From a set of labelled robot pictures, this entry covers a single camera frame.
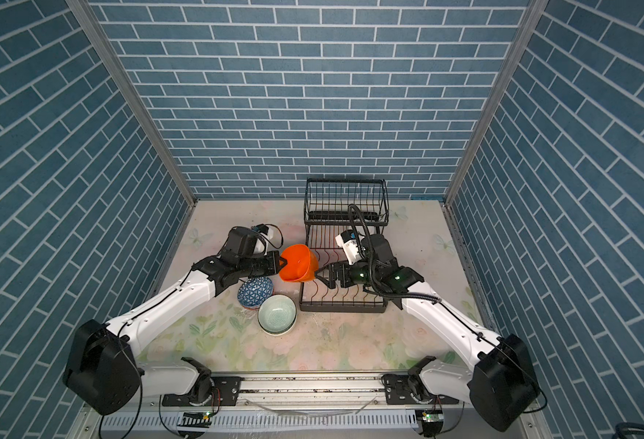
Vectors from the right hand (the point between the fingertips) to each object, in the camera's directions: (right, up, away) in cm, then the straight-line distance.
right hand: (329, 272), depth 76 cm
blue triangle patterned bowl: (-26, -9, +15) cm, 31 cm away
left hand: (-11, +2, +5) cm, 12 cm away
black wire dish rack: (+1, +20, +17) cm, 26 cm away
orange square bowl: (-9, +1, +9) cm, 13 cm away
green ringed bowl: (-16, -14, +7) cm, 22 cm away
